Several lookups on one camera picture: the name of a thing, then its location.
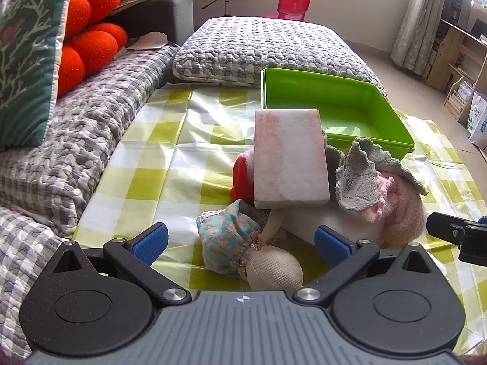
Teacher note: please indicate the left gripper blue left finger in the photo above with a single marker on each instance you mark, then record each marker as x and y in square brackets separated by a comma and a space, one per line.
[133, 261]

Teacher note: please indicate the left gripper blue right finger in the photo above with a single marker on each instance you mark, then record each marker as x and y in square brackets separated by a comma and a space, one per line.
[349, 261]

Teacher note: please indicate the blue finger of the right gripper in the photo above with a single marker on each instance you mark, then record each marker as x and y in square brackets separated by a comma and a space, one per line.
[455, 230]

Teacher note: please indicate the pink fluffy towel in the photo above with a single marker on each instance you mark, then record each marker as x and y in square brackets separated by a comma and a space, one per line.
[400, 209]

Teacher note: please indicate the grey knitted cloth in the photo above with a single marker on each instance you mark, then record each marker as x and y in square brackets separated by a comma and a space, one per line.
[353, 176]

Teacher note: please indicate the doll with patterned bonnet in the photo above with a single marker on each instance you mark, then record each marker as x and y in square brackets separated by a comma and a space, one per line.
[240, 241]

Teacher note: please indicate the pink white sponge block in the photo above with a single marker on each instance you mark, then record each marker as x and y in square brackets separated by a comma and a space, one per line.
[290, 168]

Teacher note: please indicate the red white santa plush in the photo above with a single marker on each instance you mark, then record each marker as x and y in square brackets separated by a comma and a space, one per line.
[243, 177]

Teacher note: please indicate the green white checkered tablecloth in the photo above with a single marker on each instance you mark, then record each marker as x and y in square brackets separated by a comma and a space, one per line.
[175, 162]

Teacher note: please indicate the white paper shopping bag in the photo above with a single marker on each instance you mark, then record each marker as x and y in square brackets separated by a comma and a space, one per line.
[477, 121]

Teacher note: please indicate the grey quilted sofa cover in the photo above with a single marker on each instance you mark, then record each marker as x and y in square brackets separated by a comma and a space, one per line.
[45, 189]

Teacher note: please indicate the green plastic bin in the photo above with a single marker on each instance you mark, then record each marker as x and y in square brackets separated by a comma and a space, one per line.
[348, 108]

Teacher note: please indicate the wooden shelf unit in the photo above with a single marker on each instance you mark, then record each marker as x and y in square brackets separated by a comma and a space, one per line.
[457, 63]

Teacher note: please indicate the beige curtain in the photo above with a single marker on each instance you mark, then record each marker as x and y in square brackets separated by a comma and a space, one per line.
[415, 38]

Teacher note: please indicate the white paper card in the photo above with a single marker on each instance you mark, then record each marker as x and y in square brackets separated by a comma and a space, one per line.
[151, 41]

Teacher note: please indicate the orange carrot plush pillow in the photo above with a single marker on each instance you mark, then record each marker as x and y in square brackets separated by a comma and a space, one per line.
[90, 42]

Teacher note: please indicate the grey quilted cushion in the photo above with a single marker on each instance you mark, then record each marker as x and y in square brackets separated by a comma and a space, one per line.
[233, 50]

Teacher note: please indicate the dark grey sofa armrest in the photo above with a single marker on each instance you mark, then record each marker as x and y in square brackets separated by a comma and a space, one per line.
[174, 18]

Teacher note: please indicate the green embroidered pillow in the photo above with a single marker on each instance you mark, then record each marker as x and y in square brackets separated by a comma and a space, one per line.
[32, 35]

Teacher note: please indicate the red plastic chair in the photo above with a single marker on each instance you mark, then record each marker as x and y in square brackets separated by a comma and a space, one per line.
[293, 10]

